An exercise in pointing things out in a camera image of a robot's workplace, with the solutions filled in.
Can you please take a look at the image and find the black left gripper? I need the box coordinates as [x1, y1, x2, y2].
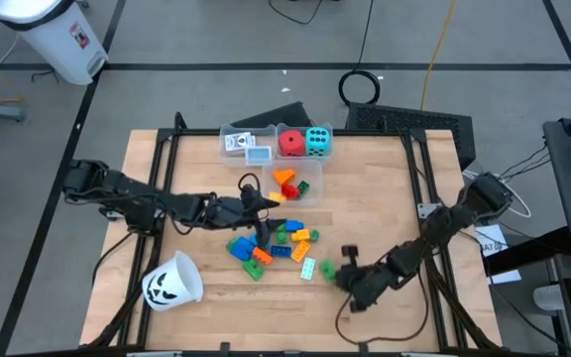
[200, 183, 282, 249]

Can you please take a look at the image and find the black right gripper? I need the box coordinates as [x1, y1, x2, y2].
[333, 245, 401, 313]

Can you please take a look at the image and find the mint toy block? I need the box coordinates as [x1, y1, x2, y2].
[299, 257, 318, 283]

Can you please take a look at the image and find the large blue toy block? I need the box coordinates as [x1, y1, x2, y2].
[229, 236, 258, 263]

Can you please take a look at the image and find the orange toy block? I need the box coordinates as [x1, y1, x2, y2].
[251, 246, 275, 266]
[289, 240, 312, 264]
[272, 168, 296, 186]

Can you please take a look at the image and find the teal-print playing card deck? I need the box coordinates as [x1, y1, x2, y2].
[244, 145, 273, 167]

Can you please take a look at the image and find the red foam die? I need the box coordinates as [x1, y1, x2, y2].
[278, 130, 307, 159]

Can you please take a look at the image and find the black-print playing card deck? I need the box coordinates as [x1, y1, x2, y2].
[224, 131, 257, 153]

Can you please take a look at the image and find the teal foam die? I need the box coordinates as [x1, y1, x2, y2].
[304, 127, 332, 159]

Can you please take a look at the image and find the black wedge-shaped box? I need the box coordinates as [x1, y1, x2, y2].
[229, 101, 313, 131]

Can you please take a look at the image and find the white jack-o-lantern bucket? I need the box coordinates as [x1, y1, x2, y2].
[141, 250, 205, 312]

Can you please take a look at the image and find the white paper sheet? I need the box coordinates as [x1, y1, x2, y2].
[473, 223, 522, 287]

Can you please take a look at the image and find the black perforated computer case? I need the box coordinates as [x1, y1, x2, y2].
[345, 102, 477, 171]

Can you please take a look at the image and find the black beam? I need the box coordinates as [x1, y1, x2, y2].
[483, 226, 571, 277]

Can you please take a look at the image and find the white pedal trash can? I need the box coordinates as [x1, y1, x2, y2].
[0, 0, 110, 86]

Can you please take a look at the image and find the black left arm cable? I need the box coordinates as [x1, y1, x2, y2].
[237, 172, 263, 194]

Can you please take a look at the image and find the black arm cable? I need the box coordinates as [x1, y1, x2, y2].
[334, 267, 431, 346]
[237, 172, 263, 194]

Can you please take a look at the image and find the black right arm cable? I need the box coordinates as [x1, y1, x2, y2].
[334, 267, 431, 346]

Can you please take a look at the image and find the black aluminium table frame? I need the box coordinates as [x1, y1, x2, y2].
[86, 111, 504, 357]

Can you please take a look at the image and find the coiled black floor cable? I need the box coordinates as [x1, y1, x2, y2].
[338, 0, 382, 106]

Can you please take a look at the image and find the thin black floor cable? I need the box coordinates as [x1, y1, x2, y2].
[268, 0, 324, 26]

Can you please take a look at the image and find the yellow cable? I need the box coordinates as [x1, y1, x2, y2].
[419, 0, 458, 111]

